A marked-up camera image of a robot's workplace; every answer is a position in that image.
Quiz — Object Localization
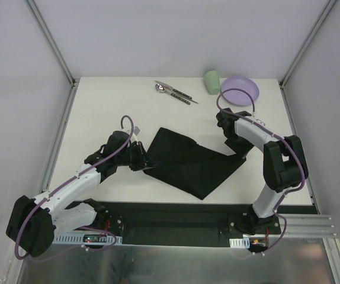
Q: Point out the black cloth placemat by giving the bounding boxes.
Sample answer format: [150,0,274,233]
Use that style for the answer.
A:
[144,127,246,200]

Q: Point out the purple plate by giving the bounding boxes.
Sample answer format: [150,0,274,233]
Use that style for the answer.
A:
[221,76,259,107]

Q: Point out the green cup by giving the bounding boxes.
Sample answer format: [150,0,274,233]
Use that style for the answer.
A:
[204,70,220,95]

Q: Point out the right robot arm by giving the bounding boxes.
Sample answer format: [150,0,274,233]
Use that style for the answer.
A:
[216,108,309,235]

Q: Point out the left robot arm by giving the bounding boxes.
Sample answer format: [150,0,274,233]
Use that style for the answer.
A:
[6,127,156,257]

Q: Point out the metal spoon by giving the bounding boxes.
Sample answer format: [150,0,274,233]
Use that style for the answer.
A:
[155,83,198,105]

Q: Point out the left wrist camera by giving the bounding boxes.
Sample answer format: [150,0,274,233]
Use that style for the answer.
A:
[133,127,140,135]

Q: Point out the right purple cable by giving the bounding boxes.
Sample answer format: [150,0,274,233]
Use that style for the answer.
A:
[216,88,306,255]

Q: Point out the purple cable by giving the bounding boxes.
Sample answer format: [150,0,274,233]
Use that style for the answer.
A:
[216,88,306,255]
[14,115,135,261]

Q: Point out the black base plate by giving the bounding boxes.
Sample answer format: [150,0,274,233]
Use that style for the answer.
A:
[69,201,288,248]

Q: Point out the black handled knife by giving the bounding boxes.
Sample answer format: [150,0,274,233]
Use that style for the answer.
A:
[155,80,193,100]

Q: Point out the right white cable duct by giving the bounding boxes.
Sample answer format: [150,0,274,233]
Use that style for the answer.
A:
[229,237,250,249]

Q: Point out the white cable duct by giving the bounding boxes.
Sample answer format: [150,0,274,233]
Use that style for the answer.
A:
[53,233,115,246]
[229,237,250,249]

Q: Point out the aluminium rail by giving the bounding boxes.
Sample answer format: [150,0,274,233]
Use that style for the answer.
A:
[284,214,338,238]

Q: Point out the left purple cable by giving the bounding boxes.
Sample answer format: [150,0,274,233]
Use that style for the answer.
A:
[14,115,135,261]

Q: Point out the left white cable duct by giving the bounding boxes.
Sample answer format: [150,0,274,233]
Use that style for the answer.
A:
[53,233,115,246]

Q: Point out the right aluminium frame post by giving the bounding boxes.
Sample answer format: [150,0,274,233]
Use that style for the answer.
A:
[279,0,339,90]

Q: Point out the aluminium frame post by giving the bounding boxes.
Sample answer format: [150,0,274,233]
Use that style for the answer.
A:
[279,0,339,90]
[24,0,76,87]

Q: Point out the left aluminium frame post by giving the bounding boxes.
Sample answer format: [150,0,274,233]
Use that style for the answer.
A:
[24,0,76,87]

